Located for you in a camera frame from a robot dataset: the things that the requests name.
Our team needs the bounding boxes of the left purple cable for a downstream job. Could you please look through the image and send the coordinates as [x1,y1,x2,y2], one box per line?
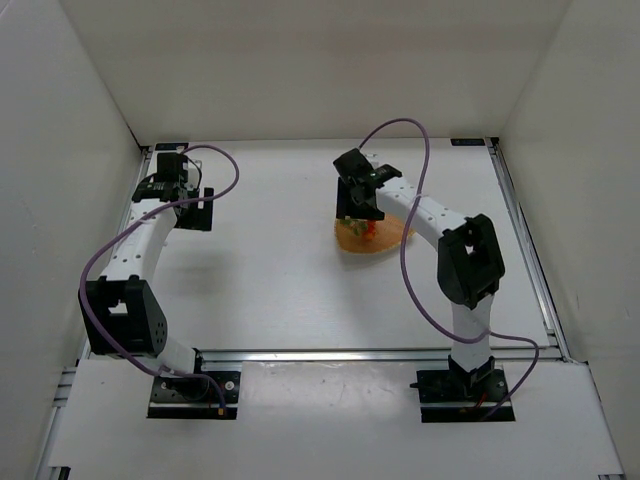
[79,144,240,377]

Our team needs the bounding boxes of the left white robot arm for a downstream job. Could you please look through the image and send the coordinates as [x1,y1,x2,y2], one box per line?
[81,151,214,377]

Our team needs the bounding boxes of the left aluminium rail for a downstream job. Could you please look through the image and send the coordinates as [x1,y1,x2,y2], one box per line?
[34,359,80,480]

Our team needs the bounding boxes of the woven triangular fruit bowl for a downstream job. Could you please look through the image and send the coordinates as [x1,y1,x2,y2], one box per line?
[334,214,404,255]

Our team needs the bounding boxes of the aluminium rail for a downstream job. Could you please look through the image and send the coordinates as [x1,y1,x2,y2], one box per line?
[201,349,449,363]
[34,359,80,480]
[485,137,573,362]

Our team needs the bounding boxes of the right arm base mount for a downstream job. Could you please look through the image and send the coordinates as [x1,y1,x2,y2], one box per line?
[410,364,516,424]

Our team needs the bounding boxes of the front aluminium rail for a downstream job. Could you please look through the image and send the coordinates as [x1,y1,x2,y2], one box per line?
[201,349,449,363]

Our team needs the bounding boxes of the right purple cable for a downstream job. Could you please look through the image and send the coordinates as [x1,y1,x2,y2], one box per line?
[357,117,540,419]

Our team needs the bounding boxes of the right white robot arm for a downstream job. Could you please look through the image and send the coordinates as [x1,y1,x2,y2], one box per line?
[333,148,505,390]

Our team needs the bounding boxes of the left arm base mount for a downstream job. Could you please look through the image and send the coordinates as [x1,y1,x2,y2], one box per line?
[147,367,241,421]

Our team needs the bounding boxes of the fake cherry tomato sprig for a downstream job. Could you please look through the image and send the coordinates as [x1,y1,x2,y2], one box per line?
[339,218,377,240]

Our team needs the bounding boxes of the right aluminium rail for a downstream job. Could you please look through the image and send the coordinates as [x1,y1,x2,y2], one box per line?
[485,137,573,362]

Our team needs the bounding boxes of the purple cable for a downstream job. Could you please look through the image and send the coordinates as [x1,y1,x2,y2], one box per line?
[357,117,540,419]
[79,144,240,377]

